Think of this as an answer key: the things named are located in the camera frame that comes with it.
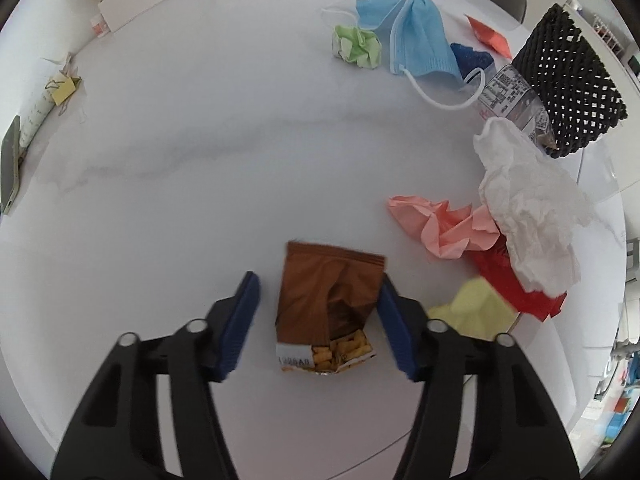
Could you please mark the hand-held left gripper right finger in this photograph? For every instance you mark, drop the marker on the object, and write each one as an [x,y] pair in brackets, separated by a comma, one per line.
[395,330]

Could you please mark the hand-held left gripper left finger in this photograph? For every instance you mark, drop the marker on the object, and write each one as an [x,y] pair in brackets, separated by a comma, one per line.
[240,325]

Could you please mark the brown snack packet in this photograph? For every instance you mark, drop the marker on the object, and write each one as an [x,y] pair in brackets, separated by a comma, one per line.
[310,290]

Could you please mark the yellow paper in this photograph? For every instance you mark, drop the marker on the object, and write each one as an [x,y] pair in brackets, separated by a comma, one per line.
[475,310]

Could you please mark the pink paper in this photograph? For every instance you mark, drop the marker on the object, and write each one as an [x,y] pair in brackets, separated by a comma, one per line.
[450,232]

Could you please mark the red plastic wrapper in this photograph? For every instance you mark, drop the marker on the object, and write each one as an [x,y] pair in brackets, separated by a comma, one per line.
[500,272]

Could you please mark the white tissue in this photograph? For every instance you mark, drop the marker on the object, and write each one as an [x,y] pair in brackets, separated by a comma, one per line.
[530,200]

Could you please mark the clear plastic labelled wrapper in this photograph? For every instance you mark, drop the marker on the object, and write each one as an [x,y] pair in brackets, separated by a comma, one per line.
[510,92]

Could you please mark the dark blue wrapper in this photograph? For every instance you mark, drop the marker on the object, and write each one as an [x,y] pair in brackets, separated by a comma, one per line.
[470,57]

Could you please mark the green paper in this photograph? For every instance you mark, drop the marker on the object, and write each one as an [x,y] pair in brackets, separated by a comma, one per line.
[357,45]

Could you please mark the black foam net sleeve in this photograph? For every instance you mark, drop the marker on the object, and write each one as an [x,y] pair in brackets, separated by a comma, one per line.
[565,70]

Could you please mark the smartphone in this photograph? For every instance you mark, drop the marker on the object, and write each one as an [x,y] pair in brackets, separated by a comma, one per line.
[10,165]

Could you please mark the yellow notes with binder clip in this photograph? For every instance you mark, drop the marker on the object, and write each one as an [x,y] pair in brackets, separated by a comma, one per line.
[62,89]

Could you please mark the white paper sheet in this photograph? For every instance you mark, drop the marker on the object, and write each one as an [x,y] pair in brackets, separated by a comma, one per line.
[37,110]

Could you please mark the blue face mask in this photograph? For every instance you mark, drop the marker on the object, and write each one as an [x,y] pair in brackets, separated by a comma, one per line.
[420,35]

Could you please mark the orange-red wrapper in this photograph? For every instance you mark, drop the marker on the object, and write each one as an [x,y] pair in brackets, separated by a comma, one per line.
[492,37]

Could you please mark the small white orange packet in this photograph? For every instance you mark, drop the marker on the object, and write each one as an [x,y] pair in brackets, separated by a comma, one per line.
[100,25]

